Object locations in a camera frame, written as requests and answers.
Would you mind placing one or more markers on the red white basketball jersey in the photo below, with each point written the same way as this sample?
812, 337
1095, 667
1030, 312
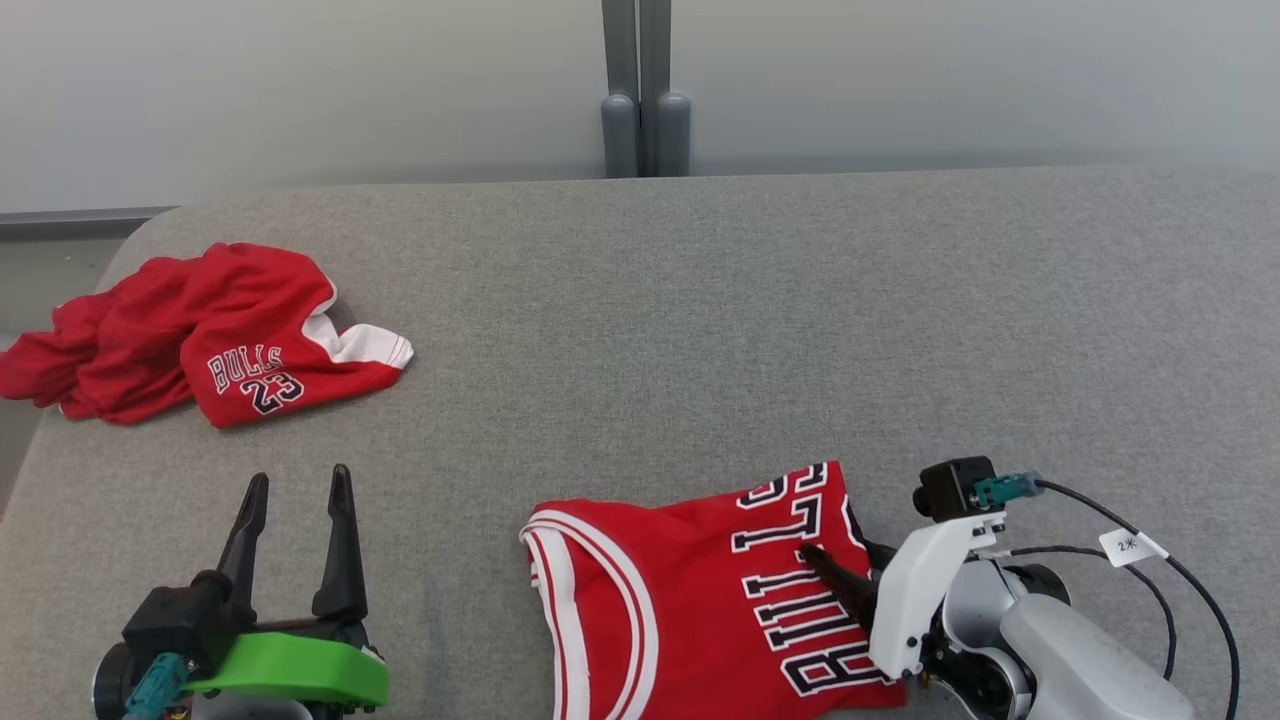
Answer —
690, 600

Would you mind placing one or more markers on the grey metal post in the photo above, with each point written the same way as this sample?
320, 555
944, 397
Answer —
673, 135
620, 140

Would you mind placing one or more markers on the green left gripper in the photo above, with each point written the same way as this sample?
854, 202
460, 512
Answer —
300, 668

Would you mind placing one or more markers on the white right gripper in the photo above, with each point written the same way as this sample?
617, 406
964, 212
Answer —
915, 590

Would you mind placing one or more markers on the grey wall baseboard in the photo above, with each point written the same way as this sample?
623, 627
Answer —
70, 224

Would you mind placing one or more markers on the red basketball shorts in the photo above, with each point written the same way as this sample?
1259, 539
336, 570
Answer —
150, 330

